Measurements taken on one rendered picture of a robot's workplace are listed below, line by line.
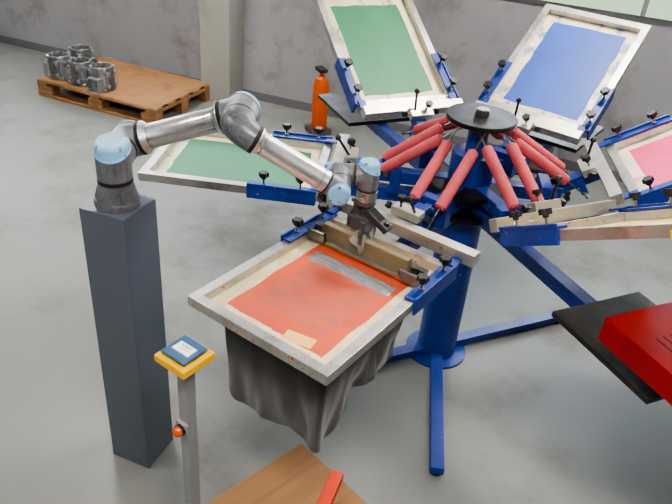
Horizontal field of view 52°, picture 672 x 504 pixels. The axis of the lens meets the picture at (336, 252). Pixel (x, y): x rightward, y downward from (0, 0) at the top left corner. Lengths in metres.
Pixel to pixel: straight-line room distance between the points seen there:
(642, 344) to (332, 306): 0.97
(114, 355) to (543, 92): 2.50
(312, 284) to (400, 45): 1.87
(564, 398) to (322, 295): 1.68
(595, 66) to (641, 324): 1.95
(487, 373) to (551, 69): 1.65
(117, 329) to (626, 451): 2.32
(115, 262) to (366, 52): 1.95
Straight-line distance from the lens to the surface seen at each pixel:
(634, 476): 3.46
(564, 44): 4.10
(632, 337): 2.27
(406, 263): 2.44
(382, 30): 3.98
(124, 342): 2.67
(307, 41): 6.41
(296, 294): 2.39
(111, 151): 2.31
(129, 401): 2.88
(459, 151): 3.13
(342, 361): 2.08
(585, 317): 2.57
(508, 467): 3.27
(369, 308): 2.36
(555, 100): 3.82
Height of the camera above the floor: 2.37
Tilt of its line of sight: 32 degrees down
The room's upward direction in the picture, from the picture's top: 5 degrees clockwise
